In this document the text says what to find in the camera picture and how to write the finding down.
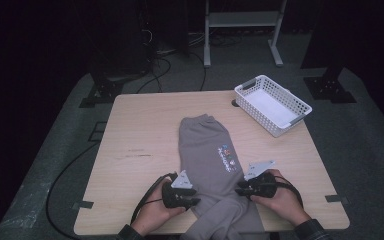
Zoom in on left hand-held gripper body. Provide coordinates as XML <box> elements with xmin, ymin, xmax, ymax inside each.
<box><xmin>161</xmin><ymin>169</ymin><xmax>194</xmax><ymax>210</ymax></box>

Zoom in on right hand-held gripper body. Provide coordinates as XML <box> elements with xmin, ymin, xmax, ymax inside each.
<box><xmin>243</xmin><ymin>159</ymin><xmax>278</xmax><ymax>200</ymax></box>

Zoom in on grey pants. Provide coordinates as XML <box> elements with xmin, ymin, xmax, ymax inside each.
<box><xmin>178</xmin><ymin>113</ymin><xmax>268</xmax><ymax>240</ymax></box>

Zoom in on white plastic basket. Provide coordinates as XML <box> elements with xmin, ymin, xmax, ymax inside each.
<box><xmin>233</xmin><ymin>74</ymin><xmax>313</xmax><ymax>138</ymax></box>

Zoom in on person's left hand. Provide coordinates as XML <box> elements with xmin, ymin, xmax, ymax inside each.
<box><xmin>130</xmin><ymin>176</ymin><xmax>188</xmax><ymax>237</ymax></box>

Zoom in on person's right hand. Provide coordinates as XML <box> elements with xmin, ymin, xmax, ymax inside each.
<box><xmin>249</xmin><ymin>169</ymin><xmax>312</xmax><ymax>228</ymax></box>

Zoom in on grey tape strip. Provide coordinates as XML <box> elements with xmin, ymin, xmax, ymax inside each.
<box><xmin>324</xmin><ymin>194</ymin><xmax>350</xmax><ymax>205</ymax></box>
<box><xmin>71</xmin><ymin>200</ymin><xmax>95</xmax><ymax>210</ymax></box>

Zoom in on black stand base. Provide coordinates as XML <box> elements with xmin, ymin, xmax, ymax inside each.
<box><xmin>303</xmin><ymin>66</ymin><xmax>358</xmax><ymax>104</ymax></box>
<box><xmin>78</xmin><ymin>74</ymin><xmax>126</xmax><ymax>109</ymax></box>

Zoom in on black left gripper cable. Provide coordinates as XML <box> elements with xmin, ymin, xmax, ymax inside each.
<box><xmin>129</xmin><ymin>172</ymin><xmax>178</xmax><ymax>225</ymax></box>

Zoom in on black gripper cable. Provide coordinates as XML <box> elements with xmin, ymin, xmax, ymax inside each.
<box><xmin>274</xmin><ymin>174</ymin><xmax>304</xmax><ymax>208</ymax></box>
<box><xmin>129</xmin><ymin>172</ymin><xmax>178</xmax><ymax>225</ymax></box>

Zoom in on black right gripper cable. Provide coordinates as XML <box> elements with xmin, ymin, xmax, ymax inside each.
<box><xmin>274</xmin><ymin>174</ymin><xmax>304</xmax><ymax>208</ymax></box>

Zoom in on black cable on floor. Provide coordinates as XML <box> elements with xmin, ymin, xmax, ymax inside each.
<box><xmin>45</xmin><ymin>141</ymin><xmax>101</xmax><ymax>240</ymax></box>

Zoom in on tangle of black floor cables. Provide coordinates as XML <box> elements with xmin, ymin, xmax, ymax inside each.
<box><xmin>136</xmin><ymin>29</ymin><xmax>244</xmax><ymax>94</ymax></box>

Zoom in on white metal stand frame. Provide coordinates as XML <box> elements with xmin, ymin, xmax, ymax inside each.
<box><xmin>203</xmin><ymin>0</ymin><xmax>288</xmax><ymax>69</ymax></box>

